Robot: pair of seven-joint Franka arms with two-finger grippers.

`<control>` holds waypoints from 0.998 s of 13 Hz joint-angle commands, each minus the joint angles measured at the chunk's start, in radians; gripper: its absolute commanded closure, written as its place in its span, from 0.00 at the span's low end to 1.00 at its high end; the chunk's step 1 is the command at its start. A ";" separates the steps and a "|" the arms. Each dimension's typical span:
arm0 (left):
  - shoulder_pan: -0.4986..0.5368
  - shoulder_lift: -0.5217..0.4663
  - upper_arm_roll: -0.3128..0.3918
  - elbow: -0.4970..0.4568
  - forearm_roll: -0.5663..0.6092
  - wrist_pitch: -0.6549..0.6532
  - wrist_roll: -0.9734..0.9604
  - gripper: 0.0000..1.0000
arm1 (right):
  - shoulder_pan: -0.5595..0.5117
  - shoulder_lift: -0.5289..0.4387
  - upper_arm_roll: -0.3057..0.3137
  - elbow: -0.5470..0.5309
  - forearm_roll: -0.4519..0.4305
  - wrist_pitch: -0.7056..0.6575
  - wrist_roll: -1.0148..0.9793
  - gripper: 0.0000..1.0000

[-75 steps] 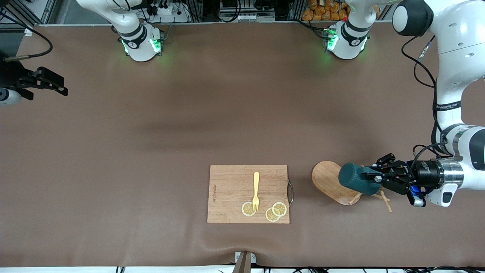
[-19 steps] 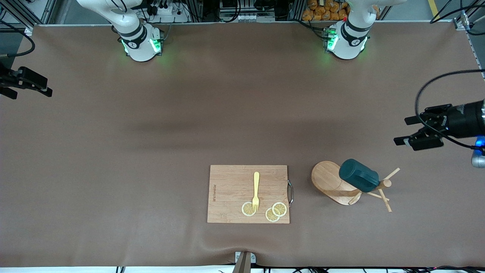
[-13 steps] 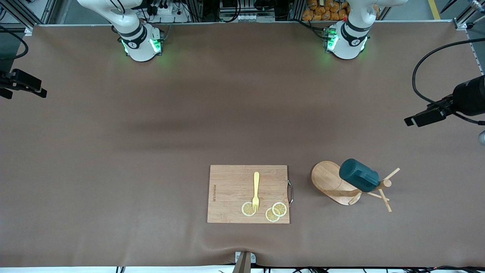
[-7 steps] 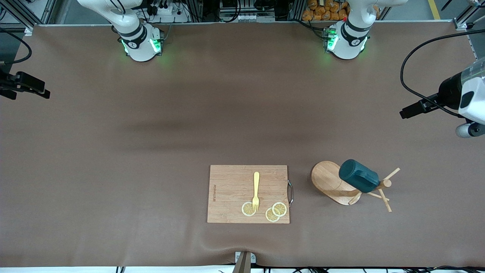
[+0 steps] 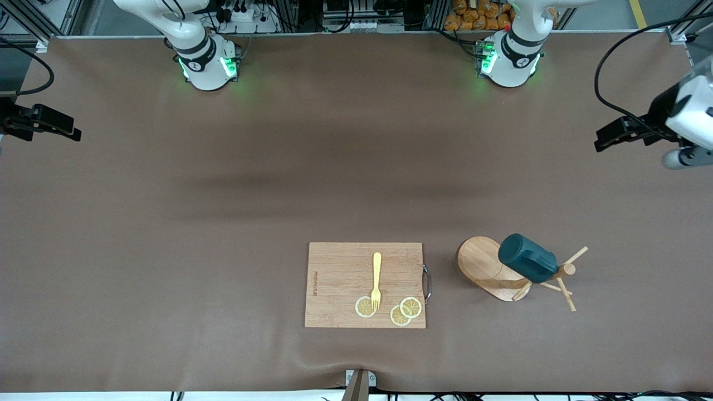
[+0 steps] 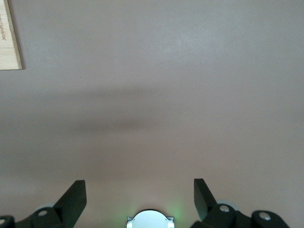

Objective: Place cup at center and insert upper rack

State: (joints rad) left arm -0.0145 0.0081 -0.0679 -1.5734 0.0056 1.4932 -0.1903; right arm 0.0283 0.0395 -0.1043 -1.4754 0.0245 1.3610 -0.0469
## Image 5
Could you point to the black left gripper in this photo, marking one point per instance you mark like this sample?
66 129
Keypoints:
653 123

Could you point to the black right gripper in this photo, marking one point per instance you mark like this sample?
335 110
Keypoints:
12 119

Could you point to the teal mug yellow inside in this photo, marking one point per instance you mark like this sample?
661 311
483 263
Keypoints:
526 257

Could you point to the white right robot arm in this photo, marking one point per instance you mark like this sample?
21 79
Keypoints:
206 67

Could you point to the wooden mug tree rack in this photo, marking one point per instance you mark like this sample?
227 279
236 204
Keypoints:
479 267

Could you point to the orange snack bag pile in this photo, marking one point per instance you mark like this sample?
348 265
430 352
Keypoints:
462 22

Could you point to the brown table cover mat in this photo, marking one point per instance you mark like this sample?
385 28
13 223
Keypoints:
167 334

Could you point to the lemon slice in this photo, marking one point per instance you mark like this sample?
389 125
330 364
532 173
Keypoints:
397 318
412 307
362 308

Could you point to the yellow plastic fork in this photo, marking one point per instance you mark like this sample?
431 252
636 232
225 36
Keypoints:
377 267

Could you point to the long white power strip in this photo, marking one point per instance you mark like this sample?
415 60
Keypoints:
362 25

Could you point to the wooden cutting board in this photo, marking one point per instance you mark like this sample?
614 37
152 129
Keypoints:
340 278

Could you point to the aluminium frame post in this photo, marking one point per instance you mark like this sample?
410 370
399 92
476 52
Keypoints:
678 34
69 14

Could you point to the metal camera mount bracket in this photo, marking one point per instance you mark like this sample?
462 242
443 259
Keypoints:
356 390

